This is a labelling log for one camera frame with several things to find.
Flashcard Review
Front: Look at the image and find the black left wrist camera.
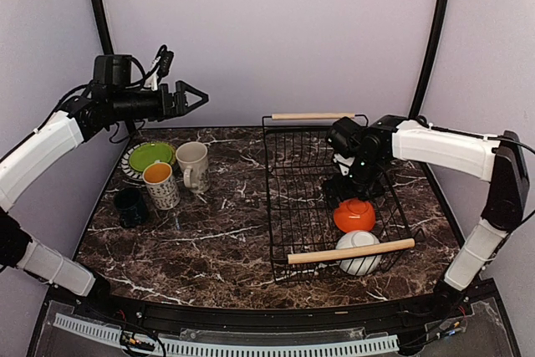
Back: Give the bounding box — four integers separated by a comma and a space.
142, 44, 175, 91

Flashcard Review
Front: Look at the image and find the white cup with black characters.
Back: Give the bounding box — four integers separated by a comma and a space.
142, 161, 181, 211

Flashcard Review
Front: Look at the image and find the white plate with black stripes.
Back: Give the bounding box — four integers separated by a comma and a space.
120, 142, 181, 182

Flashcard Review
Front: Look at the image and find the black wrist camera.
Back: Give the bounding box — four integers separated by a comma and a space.
333, 153, 354, 176
142, 44, 175, 91

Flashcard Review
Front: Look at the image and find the green leaf-shaped dish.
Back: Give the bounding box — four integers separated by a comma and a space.
129, 143, 174, 172

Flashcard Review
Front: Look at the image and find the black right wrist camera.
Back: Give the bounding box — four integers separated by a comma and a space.
333, 153, 354, 176

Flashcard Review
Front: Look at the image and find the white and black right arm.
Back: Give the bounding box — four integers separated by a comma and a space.
325, 115, 534, 319

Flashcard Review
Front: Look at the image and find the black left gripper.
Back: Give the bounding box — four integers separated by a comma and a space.
109, 79, 208, 120

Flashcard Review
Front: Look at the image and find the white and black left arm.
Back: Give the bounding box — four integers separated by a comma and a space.
1, 50, 209, 320

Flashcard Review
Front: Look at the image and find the white mug with grey pattern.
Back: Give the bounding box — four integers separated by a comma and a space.
176, 141, 210, 194

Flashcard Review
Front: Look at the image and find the orange bowl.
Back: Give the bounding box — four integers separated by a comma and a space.
333, 198, 376, 232

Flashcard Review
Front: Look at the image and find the white slotted cable duct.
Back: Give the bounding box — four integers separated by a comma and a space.
53, 313, 399, 357

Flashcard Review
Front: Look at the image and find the white bowl with black stripes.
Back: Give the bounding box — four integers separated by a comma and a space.
335, 229, 382, 277

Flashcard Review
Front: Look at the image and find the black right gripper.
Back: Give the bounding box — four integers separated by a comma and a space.
323, 153, 385, 208

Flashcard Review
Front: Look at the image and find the black wire dish rack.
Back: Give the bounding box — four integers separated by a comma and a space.
262, 116, 415, 282

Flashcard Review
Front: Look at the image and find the dark green cup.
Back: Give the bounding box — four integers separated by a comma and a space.
113, 187, 149, 228

